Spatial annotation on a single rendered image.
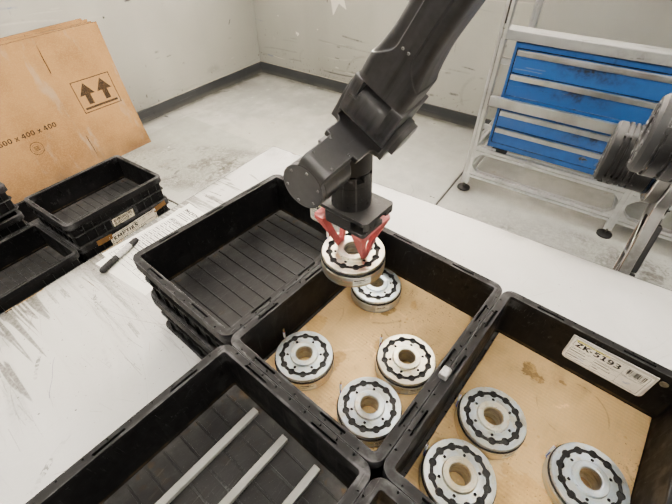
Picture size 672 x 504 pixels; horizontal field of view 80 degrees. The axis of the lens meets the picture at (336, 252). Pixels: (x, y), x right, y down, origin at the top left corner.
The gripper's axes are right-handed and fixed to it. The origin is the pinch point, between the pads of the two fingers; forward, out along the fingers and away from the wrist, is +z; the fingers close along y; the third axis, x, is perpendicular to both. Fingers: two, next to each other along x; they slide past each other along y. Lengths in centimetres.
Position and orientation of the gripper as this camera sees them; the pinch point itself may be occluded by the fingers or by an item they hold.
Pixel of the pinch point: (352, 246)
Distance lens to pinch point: 63.0
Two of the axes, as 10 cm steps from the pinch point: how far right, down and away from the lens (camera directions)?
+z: 0.4, 7.1, 7.0
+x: 6.5, -5.5, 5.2
